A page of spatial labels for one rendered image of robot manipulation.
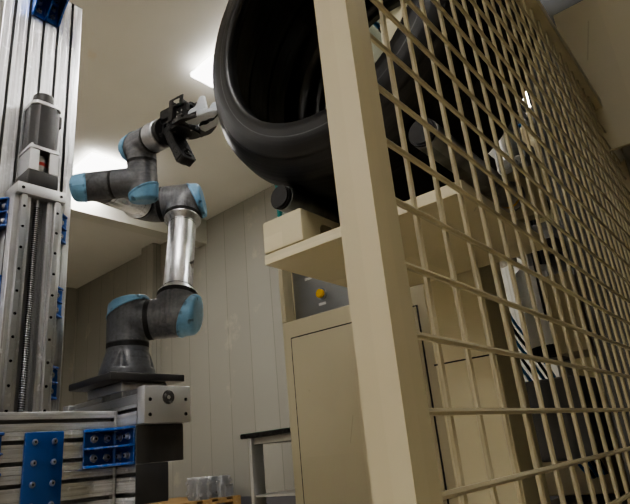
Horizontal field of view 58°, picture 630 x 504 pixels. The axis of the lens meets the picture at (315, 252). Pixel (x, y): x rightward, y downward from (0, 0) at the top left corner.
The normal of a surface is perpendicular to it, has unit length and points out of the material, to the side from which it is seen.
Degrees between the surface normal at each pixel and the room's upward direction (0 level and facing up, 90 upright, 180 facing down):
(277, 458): 90
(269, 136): 99
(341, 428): 90
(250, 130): 98
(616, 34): 90
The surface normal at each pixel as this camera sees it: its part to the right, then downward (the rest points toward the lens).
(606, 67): -0.63, -0.21
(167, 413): 0.74, -0.29
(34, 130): 0.05, -0.34
